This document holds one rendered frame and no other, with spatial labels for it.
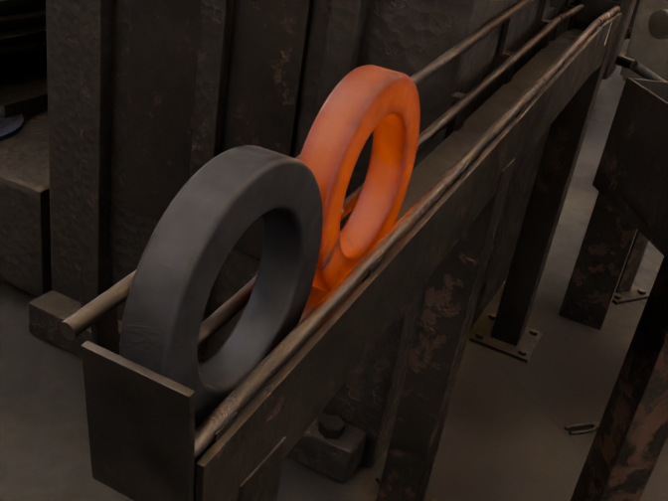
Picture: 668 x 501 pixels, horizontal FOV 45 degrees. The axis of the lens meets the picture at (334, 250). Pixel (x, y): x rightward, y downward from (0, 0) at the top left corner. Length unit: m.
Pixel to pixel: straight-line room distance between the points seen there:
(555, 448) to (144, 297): 1.19
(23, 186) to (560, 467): 1.11
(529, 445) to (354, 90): 1.04
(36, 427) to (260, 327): 0.89
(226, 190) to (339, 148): 0.15
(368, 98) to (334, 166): 0.06
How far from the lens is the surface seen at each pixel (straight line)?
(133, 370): 0.45
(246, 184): 0.45
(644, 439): 1.13
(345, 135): 0.57
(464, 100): 0.99
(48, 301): 1.60
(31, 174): 1.67
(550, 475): 1.49
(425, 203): 0.73
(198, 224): 0.44
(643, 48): 4.30
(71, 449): 1.38
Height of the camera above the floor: 0.93
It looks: 28 degrees down
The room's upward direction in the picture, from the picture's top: 9 degrees clockwise
